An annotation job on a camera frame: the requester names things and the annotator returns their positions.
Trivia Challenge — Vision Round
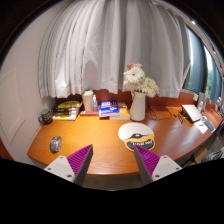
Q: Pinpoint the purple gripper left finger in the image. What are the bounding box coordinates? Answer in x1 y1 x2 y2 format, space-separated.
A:
45 144 93 186

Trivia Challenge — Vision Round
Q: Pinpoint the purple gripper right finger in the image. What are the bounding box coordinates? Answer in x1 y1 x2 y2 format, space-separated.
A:
134 146 181 185

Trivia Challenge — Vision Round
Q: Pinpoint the grey computer mouse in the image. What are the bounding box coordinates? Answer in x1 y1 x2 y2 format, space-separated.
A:
50 136 62 153

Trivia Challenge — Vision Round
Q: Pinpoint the round white black mouse pad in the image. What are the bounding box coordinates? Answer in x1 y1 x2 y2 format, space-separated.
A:
118 122 155 151

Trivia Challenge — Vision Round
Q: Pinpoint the dark green mug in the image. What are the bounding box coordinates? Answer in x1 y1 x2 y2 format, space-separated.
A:
38 109 53 125

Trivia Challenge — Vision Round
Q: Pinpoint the stack of yellow black books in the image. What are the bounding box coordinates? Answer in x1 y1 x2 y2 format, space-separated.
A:
52 100 82 121

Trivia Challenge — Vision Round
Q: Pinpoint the orange book under blue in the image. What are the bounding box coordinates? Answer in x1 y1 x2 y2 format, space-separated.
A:
110 102 130 120

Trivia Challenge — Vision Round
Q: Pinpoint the white ceramic vase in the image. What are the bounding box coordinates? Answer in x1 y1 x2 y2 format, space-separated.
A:
130 92 146 121

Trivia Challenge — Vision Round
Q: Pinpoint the white paper with phone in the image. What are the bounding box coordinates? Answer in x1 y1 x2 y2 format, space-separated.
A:
194 120 215 134

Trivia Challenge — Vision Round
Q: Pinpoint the silver laptop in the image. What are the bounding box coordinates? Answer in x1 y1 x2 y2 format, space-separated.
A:
182 105 202 122

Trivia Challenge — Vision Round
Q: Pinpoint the small clear bottle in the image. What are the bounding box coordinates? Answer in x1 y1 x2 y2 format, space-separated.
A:
92 94 98 112

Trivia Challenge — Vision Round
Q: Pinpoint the white pink flower bouquet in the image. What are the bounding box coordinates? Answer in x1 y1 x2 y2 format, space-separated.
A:
123 63 159 98

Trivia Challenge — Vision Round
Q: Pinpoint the white curtain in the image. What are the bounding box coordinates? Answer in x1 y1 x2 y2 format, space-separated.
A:
38 0 190 98

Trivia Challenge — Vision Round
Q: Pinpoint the black cable on desk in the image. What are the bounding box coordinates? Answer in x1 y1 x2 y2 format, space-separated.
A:
147 105 174 121

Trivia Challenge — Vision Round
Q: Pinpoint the window frame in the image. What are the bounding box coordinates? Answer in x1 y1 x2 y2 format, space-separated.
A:
153 0 224 102

